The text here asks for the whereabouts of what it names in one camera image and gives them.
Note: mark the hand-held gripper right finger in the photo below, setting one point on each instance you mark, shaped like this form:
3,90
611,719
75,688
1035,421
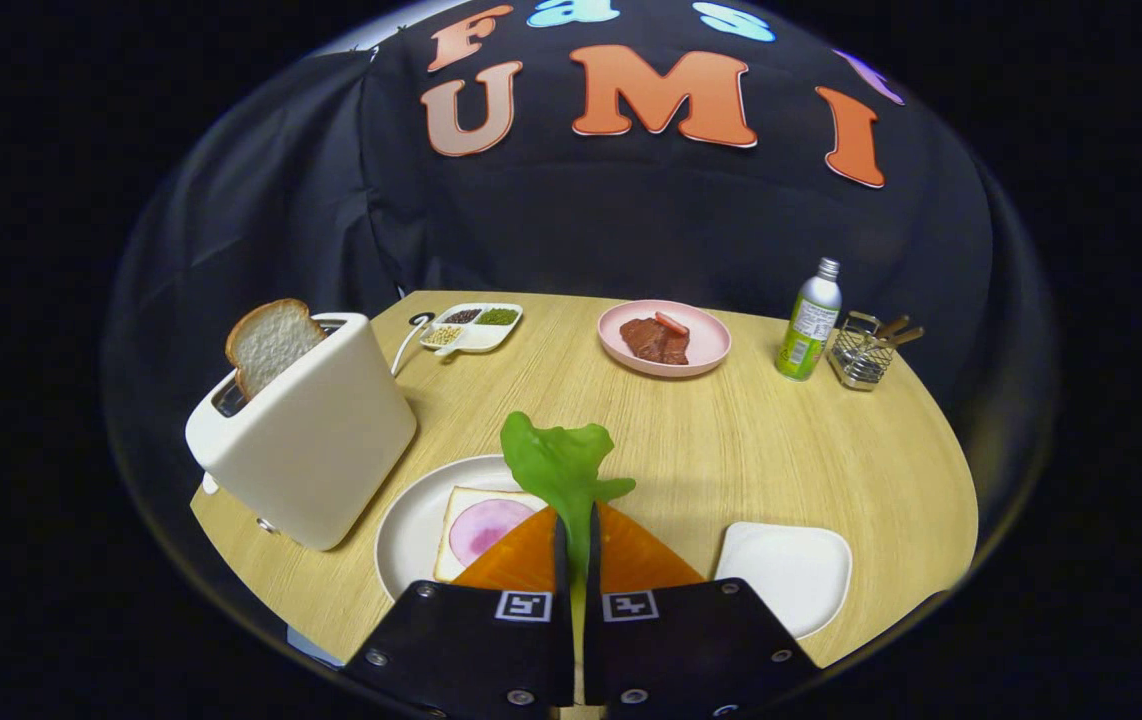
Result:
691,650

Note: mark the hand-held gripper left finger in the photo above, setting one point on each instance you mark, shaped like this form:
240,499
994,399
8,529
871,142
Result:
471,650

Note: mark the green lettuce leaf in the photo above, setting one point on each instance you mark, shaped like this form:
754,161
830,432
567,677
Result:
561,465

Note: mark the toasted bread slice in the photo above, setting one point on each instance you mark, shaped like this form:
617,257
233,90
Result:
274,343

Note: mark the white bread slice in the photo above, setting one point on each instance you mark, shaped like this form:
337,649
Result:
443,560

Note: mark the white square plate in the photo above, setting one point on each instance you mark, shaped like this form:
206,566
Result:
786,575

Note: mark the pink ham slice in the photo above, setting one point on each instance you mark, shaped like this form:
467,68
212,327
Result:
486,528

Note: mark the white round plate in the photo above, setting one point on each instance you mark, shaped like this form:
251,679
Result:
411,520

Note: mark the white toaster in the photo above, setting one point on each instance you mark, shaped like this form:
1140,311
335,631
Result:
316,450

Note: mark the pink plate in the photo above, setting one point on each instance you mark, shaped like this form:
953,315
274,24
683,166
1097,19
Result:
706,345

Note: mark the brown meat piece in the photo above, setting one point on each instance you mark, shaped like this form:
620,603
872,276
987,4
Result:
653,343

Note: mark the white divided dish with seeds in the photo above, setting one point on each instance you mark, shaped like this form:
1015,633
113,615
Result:
476,335

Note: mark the red sausage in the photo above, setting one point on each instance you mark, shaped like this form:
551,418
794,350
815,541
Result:
673,323

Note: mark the green label metal bottle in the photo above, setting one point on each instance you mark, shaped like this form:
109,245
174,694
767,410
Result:
806,325

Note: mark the wooden stick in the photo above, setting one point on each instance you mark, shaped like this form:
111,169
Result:
908,336
893,326

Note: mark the black backdrop cloth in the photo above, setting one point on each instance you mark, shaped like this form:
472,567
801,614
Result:
631,220

